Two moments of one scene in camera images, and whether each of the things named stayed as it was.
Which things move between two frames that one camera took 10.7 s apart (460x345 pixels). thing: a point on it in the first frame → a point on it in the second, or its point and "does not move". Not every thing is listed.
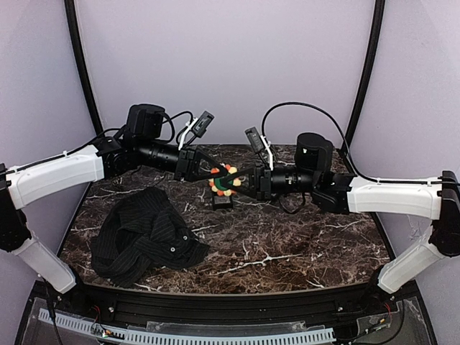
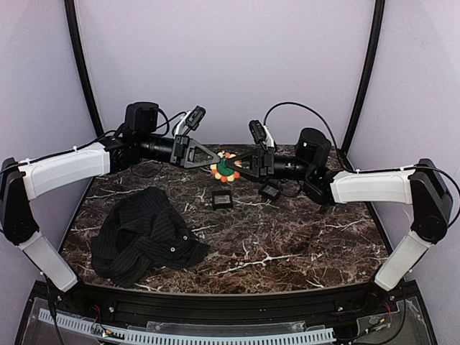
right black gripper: (261, 182) → (266, 164)
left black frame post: (72, 19) does not move
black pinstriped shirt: (141, 227) does not move
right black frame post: (374, 51) does not move
